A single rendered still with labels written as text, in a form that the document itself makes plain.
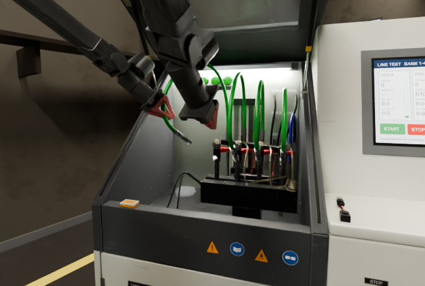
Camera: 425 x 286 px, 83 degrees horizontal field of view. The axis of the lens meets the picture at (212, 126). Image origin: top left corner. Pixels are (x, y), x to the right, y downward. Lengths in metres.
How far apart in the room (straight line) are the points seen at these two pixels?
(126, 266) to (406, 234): 0.76
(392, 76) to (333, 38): 0.23
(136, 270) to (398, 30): 1.15
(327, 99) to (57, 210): 2.65
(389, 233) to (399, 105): 0.42
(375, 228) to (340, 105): 0.40
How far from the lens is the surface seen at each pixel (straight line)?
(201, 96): 0.51
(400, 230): 0.74
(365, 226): 0.71
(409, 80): 1.00
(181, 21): 0.40
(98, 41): 0.77
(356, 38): 1.01
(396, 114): 0.96
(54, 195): 2.90
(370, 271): 0.76
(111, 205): 0.85
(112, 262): 0.94
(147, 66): 0.82
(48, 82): 2.76
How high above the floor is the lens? 1.27
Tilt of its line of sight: 6 degrees down
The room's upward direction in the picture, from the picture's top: straight up
